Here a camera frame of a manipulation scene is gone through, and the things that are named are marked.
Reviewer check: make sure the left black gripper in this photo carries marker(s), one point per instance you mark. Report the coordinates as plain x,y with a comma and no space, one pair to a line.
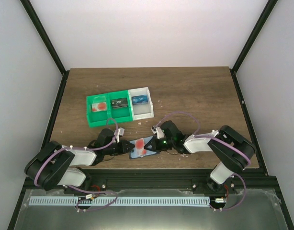
123,148

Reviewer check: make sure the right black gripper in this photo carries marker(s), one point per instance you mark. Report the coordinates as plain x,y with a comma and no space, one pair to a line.
155,147

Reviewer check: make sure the blue card holder wallet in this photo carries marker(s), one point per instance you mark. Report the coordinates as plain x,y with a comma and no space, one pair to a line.
133,155

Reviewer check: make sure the green bin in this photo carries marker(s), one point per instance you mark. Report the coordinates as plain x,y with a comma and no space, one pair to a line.
97,119
122,114

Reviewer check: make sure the white translucent bin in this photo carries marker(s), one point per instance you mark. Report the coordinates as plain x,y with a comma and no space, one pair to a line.
143,111

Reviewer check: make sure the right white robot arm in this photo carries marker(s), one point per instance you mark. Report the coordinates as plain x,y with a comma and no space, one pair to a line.
232,149

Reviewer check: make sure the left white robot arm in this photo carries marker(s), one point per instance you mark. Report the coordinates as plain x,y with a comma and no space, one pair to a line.
56,164

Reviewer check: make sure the black card stack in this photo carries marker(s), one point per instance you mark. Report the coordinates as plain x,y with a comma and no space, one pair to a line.
119,103

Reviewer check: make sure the blue card stack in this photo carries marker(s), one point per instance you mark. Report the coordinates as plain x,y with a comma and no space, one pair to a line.
140,99

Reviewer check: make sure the red white card stack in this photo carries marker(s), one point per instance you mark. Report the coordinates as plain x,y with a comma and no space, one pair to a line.
99,107

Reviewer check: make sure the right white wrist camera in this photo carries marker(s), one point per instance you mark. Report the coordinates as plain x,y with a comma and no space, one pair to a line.
158,132

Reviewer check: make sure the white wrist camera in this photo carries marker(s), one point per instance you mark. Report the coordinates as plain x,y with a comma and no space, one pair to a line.
119,133
158,132

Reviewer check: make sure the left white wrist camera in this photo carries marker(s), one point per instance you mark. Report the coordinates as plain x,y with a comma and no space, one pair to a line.
119,133

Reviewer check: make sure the light blue slotted cable duct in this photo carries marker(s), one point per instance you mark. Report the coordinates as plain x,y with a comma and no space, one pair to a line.
195,201

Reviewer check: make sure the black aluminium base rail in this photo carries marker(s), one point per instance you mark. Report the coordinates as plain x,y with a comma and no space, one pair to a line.
183,179

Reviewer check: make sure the left black frame post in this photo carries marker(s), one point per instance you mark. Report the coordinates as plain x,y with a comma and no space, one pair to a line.
43,34

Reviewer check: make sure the black frame post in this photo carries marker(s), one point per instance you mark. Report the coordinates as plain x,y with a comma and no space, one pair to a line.
43,34
254,33

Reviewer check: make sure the right black frame post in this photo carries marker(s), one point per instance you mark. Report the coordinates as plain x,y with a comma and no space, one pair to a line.
254,33

